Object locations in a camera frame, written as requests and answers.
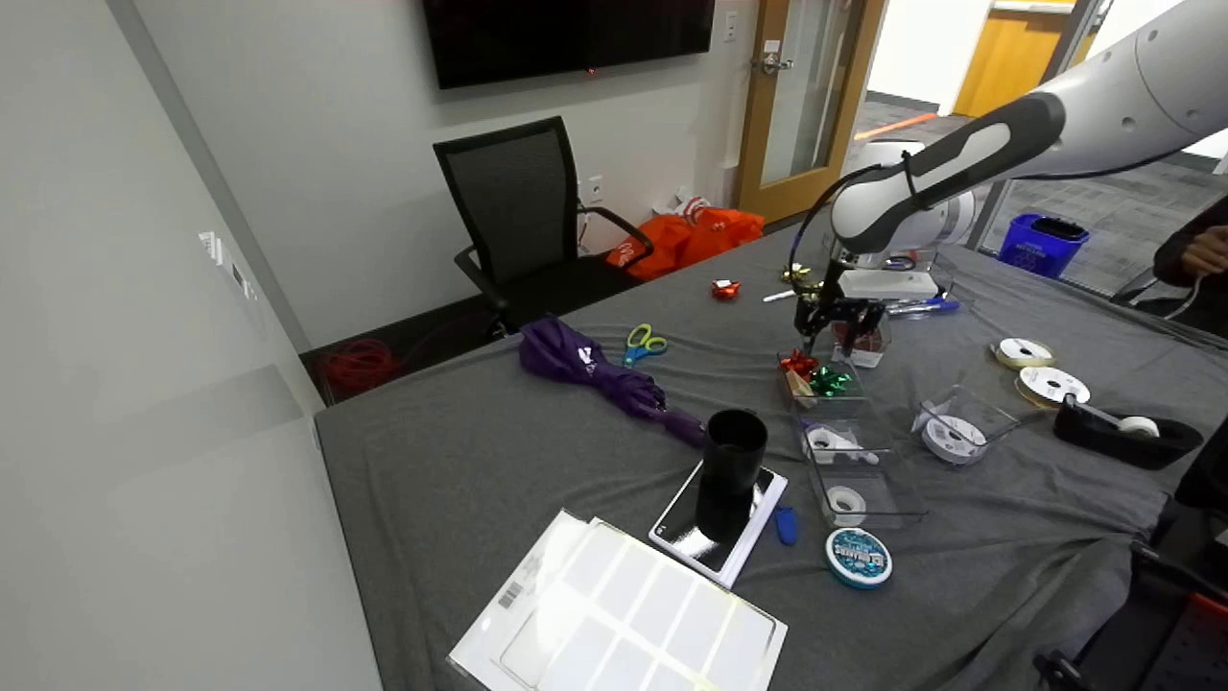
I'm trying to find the dark chair at right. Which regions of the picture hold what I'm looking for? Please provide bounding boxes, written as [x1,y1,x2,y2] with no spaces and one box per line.
[1034,421,1228,691]

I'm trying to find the dark red bow in box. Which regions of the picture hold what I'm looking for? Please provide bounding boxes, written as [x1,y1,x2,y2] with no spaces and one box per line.
[845,321,887,371]

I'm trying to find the black wall television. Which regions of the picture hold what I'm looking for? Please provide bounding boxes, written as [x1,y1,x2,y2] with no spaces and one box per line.
[424,0,713,87]

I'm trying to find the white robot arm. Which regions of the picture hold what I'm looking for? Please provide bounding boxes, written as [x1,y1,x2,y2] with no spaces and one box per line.
[795,0,1228,345]

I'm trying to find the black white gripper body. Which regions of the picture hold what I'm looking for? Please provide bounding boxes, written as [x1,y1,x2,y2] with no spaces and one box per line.
[799,262,936,331]

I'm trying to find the orange plastic bags on floor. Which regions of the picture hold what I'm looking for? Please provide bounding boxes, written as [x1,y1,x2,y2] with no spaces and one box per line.
[608,208,767,281]

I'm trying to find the blue flash drive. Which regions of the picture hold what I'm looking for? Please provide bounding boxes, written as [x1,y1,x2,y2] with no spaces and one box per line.
[772,505,799,545]

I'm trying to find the black tape dispenser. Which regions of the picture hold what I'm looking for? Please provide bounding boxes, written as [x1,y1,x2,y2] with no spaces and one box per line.
[1053,408,1203,469]

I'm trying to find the round blue white tin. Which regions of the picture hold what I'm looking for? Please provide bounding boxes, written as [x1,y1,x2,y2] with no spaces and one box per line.
[827,527,893,588]

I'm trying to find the red cable coil on floor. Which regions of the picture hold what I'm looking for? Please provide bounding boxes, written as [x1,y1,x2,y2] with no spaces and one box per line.
[318,339,409,400]

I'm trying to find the white tape roll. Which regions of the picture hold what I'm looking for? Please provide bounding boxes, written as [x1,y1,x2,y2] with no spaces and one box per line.
[1018,365,1090,408]
[989,339,1057,367]

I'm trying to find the grey table cloth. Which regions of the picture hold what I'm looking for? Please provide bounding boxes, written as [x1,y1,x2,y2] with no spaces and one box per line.
[318,235,1228,691]

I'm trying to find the white label sheets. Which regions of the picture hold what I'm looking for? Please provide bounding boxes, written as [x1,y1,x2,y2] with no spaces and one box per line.
[448,510,789,691]

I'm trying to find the white tape roll near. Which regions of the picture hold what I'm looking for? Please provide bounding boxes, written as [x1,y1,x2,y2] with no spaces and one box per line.
[1018,365,1090,408]

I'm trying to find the blue purple ribbon pile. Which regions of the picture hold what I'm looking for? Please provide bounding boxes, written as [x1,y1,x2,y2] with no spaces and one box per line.
[887,292,960,320]

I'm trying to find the blue recycling bin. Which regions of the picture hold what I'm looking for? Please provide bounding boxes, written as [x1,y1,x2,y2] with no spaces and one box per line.
[1000,215,1090,276]

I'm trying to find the clear compartment case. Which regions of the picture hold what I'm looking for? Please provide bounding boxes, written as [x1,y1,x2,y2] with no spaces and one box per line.
[781,358,920,530]

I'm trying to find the green ribbon bow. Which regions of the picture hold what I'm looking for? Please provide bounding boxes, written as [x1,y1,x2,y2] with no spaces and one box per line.
[817,365,858,395]

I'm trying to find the red ribbon bow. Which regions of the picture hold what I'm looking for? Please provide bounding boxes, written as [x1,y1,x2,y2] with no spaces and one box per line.
[781,349,821,380]

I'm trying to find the small red bow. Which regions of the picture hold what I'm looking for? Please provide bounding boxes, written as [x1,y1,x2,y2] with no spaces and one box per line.
[711,281,740,302]

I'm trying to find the white tape roll far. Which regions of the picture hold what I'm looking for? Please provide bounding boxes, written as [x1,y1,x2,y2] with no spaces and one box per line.
[989,339,1057,367]

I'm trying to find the black mesh office chair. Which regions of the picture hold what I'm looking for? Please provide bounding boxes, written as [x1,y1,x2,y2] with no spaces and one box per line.
[434,115,657,334]

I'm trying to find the wooden glass door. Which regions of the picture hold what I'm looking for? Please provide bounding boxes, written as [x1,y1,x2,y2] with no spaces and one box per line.
[732,0,887,224]

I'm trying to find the yellow green ribbon curls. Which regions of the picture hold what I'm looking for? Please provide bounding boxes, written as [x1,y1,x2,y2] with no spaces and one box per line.
[766,262,815,306]

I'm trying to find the blue green scissors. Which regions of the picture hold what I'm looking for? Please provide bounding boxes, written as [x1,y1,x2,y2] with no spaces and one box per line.
[622,321,668,365]

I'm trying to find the person in dark clothes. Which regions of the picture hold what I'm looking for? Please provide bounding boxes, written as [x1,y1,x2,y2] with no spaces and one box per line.
[1152,194,1228,331]

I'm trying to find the black cup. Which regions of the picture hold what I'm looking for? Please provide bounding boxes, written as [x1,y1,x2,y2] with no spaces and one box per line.
[694,408,767,542]

